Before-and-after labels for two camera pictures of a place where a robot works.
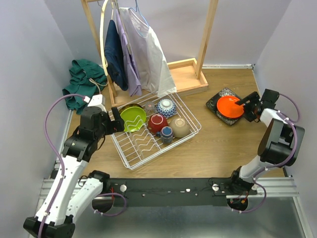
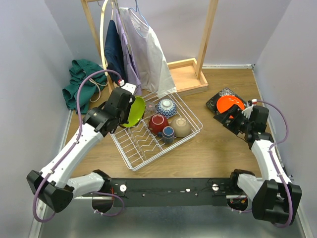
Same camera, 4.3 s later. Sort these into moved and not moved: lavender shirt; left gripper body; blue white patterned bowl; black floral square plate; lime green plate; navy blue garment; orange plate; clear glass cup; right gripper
Moved: left gripper body; right gripper; lime green plate
Not moved: navy blue garment; clear glass cup; black floral square plate; lavender shirt; orange plate; blue white patterned bowl
